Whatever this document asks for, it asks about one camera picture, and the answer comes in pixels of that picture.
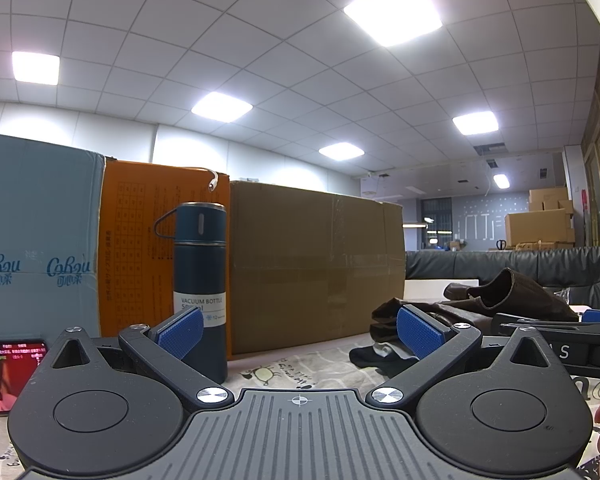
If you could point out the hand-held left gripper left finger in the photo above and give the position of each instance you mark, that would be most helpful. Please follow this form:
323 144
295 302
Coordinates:
180 331

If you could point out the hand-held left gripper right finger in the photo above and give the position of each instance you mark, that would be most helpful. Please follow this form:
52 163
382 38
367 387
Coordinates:
420 332

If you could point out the black cloth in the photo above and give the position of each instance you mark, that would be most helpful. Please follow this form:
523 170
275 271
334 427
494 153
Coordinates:
367 356

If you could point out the dark blue vacuum bottle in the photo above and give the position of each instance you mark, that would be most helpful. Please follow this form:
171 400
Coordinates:
200 260

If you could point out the black leather sofa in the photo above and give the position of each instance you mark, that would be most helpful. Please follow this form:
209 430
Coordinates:
480 262

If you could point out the dark brown garment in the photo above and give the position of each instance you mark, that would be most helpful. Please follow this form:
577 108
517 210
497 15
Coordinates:
510 292

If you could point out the orange cardboard box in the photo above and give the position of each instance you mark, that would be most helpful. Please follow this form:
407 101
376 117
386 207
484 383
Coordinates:
130 240

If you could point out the plain cardboard carton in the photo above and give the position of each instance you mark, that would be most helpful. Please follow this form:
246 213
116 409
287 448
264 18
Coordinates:
545 199
566 205
540 227

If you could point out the dark window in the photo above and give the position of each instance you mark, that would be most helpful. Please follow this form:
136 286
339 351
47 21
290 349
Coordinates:
436 215

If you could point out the cartoon printed blanket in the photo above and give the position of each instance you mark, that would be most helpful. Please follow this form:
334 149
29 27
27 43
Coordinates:
300 365

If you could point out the large brown cardboard box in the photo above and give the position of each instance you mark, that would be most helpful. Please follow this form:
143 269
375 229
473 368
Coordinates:
305 260

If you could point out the square ceiling light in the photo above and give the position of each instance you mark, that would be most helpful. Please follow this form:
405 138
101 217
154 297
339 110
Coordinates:
392 15
341 150
221 105
501 180
474 123
35 67

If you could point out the black smartphone with lit screen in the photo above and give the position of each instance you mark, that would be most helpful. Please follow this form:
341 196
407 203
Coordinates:
5 375

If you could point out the light blue printed cardboard box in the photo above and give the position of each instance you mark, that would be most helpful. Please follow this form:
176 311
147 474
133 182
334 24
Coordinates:
35 210

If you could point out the ceiling vent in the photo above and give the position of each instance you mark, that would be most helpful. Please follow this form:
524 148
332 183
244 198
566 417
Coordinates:
489 148

